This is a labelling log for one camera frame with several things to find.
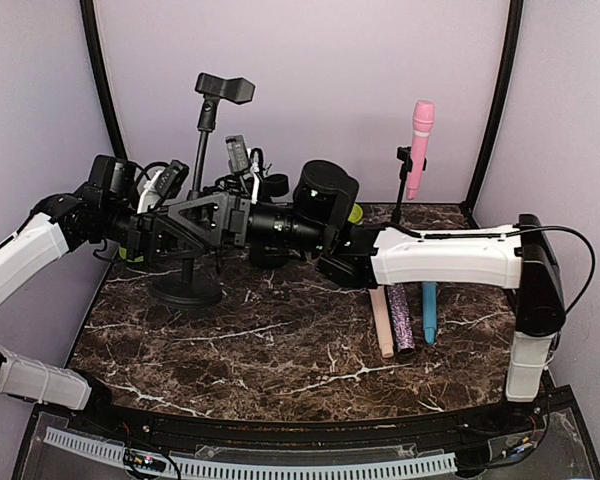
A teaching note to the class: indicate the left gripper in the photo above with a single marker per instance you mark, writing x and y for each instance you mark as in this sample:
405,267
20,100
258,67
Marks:
148,236

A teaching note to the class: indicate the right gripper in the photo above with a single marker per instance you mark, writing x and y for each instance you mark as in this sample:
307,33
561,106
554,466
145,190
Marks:
212,235

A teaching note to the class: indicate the black tripod mic stand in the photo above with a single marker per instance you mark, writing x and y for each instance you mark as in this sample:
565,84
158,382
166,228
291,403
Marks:
239,190

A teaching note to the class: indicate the black round-base stand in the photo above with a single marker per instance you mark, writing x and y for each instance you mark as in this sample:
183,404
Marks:
191,289
265,251
402,185

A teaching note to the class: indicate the beige microphone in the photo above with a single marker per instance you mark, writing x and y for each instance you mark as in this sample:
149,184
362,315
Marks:
382,322

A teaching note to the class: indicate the blue microphone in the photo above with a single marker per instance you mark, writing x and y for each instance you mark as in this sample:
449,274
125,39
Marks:
429,312

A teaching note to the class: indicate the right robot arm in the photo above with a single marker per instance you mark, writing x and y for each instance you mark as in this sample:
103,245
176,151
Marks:
515,257

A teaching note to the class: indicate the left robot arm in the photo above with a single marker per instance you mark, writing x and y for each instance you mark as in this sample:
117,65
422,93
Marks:
116,194

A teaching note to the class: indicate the pink microphone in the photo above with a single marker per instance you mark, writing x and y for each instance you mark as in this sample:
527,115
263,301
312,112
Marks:
422,123

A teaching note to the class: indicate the green plate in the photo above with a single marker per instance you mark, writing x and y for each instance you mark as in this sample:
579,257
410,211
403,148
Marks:
131,254

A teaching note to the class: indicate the green bowl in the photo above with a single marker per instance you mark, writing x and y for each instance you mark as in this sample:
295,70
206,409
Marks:
356,215

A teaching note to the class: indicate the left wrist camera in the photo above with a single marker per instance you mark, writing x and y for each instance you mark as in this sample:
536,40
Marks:
164,185

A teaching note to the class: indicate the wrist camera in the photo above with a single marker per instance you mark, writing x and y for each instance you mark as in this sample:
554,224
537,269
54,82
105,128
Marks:
247,170
164,185

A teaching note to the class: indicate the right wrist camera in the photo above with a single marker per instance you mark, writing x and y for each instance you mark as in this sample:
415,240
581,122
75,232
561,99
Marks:
247,170

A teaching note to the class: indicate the white cable duct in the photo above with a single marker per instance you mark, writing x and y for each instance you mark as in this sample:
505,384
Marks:
115,454

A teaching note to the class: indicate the black frame post left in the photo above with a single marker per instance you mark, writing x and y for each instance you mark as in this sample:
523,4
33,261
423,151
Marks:
104,93

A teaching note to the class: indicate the black frame post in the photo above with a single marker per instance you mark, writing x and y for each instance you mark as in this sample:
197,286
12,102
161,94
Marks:
497,107
104,93

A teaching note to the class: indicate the black frame post right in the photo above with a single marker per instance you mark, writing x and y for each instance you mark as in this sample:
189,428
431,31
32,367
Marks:
497,107

